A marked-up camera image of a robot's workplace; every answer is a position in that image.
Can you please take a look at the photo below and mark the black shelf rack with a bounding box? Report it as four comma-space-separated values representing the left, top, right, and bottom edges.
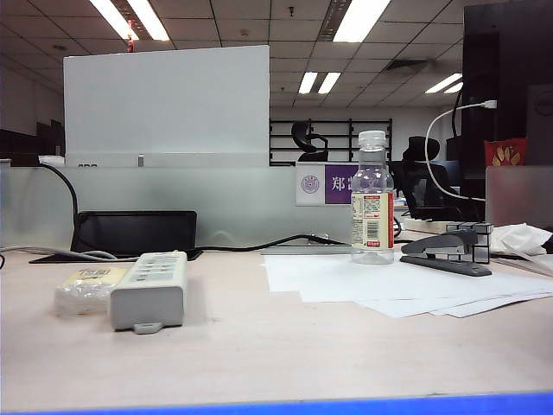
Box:
269, 118, 394, 167

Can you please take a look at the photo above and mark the plastic wrapped tissue pack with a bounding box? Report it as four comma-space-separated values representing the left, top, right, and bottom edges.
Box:
54, 266, 129, 319

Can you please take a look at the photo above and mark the silver mirror cube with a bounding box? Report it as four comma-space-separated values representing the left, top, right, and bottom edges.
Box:
445, 220, 495, 265

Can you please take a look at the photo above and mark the short frosted glass partition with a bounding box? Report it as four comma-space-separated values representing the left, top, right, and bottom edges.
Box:
484, 165, 553, 229

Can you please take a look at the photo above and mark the clear plastic labelled bottle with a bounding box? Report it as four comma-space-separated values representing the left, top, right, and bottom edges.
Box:
350, 130, 396, 265

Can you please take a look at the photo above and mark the white charging cable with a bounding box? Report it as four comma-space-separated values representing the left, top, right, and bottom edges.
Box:
424, 99, 499, 202

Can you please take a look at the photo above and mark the crumpled white tissue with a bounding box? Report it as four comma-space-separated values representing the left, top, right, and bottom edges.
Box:
491, 222, 553, 257

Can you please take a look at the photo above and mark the long frosted glass partition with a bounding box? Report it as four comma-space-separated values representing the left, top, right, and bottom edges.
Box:
0, 165, 360, 252

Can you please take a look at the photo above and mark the black rectangular desk device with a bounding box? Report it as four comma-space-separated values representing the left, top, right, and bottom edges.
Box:
70, 210, 199, 256

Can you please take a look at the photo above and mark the purple white name plate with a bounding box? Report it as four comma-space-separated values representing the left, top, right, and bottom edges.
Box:
295, 163, 360, 207

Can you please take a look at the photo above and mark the grey stapler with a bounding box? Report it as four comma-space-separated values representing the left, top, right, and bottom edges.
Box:
398, 228, 494, 278

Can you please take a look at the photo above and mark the tall black cabinet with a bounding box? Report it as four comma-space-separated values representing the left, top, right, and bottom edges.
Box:
445, 3, 553, 209

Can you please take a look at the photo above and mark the thick black hanging cable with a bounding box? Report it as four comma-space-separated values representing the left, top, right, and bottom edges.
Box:
38, 161, 81, 244

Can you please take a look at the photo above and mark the dark office cabinet row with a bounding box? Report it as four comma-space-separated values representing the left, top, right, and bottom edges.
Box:
0, 119, 67, 168

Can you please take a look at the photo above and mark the white paper sheet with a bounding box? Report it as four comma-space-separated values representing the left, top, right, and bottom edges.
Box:
260, 253, 543, 304
429, 291, 553, 319
352, 280, 553, 320

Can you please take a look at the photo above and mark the red gold gift bag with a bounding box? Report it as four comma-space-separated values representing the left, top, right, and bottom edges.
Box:
483, 137, 530, 168

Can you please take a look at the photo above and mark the grey power strip cable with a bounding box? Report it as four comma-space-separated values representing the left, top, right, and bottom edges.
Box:
0, 245, 118, 262

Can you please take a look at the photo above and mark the thin black desk cable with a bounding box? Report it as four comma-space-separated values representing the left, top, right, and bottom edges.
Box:
188, 233, 332, 253

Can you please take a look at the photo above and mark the cream white power strip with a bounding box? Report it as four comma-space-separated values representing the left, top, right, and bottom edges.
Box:
110, 250, 189, 335

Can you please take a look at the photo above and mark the black chair with headrest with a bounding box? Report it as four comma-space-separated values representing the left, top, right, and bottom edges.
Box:
290, 120, 330, 163

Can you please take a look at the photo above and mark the person in dark clothes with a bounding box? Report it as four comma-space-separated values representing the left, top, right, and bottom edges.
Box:
390, 135, 487, 222

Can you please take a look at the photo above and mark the fluorescent ceiling light panel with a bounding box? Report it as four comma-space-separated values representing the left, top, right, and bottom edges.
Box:
317, 71, 343, 96
126, 0, 171, 42
332, 0, 392, 44
423, 73, 465, 95
297, 71, 320, 96
89, 0, 142, 42

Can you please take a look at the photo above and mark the white upright board panel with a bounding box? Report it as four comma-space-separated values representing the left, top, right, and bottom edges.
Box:
62, 44, 271, 169

